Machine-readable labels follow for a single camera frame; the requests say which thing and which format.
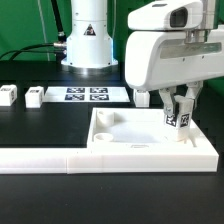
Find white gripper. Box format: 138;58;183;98
125;29;224;117

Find white square tabletop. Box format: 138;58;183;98
87;106;201;148

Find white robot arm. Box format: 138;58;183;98
62;0;224;116

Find white tag marker sheet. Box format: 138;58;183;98
44;87;129;102

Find white L-shaped obstacle fence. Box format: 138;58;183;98
0;112;220;175

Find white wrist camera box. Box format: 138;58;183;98
128;0;203;31

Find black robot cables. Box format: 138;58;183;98
0;0;69;62

